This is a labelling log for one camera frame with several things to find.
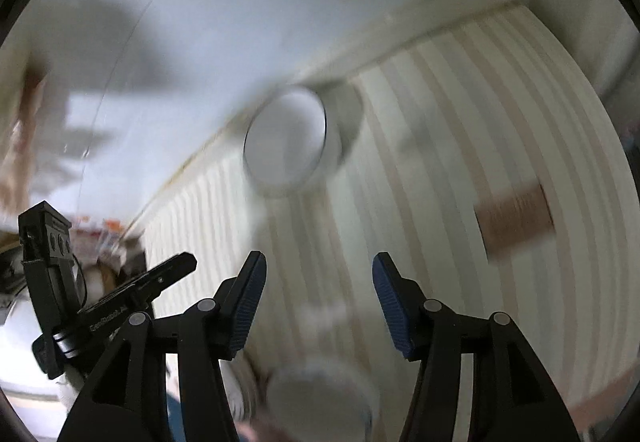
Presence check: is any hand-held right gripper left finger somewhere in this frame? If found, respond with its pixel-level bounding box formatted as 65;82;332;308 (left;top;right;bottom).
57;250;267;442

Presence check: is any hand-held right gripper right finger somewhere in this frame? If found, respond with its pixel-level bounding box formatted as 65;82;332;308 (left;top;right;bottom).
372;252;581;442

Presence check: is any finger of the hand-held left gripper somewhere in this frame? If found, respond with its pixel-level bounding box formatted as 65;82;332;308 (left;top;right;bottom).
117;252;197;305

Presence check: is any white floral plate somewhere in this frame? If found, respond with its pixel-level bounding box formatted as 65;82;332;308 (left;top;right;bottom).
0;294;83;405

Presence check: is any white bowl with blue print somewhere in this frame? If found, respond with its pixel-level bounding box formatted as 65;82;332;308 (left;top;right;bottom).
265;356;381;442

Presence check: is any white porcelain bowl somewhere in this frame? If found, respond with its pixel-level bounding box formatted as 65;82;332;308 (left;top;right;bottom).
242;82;361;199

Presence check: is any clear plastic food bag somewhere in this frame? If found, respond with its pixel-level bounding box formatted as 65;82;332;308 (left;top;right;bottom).
0;47;51;213

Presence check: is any brown square patch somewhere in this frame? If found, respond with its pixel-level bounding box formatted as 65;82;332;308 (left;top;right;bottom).
474;183;557;263

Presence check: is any striped cat print mat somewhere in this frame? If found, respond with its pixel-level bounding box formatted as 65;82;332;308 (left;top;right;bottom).
142;4;632;442

